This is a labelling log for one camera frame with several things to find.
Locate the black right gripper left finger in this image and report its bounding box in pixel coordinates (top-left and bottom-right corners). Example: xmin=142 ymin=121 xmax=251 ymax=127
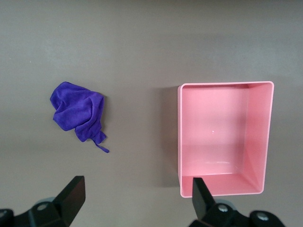
xmin=0 ymin=175 xmax=86 ymax=227

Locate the purple crumpled cloth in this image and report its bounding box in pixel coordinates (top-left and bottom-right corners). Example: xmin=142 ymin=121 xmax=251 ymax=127
xmin=50 ymin=81 xmax=110 ymax=154

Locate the pink rectangular plastic bin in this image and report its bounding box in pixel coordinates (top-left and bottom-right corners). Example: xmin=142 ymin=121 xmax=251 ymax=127
xmin=177 ymin=80 xmax=275 ymax=198

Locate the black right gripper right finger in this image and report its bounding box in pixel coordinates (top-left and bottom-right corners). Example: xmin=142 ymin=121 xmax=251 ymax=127
xmin=190 ymin=177 xmax=284 ymax=227

